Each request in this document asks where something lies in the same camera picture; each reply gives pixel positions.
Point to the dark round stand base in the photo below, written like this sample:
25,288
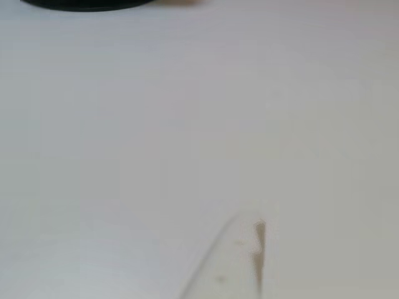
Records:
87,3

